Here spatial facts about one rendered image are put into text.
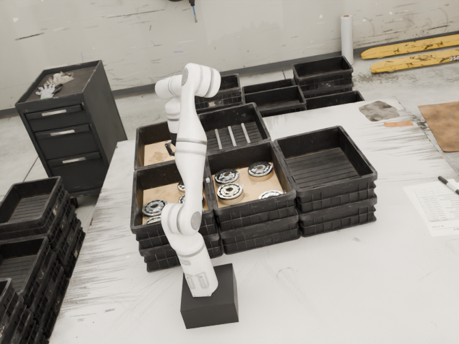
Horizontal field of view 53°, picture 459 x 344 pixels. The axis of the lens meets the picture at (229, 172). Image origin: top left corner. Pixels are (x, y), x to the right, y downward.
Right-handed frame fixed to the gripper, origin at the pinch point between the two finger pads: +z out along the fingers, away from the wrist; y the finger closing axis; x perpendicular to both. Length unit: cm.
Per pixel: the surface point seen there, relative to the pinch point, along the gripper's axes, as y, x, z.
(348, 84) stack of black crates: 103, 148, 45
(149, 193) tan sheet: -18.7, 1.5, 14.9
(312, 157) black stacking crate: 52, 9, 13
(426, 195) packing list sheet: 93, -13, 25
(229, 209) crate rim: 15.8, -30.3, 5.0
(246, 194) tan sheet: 22.3, -10.7, 13.8
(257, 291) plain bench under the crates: 21, -49, 27
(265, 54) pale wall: 60, 318, 75
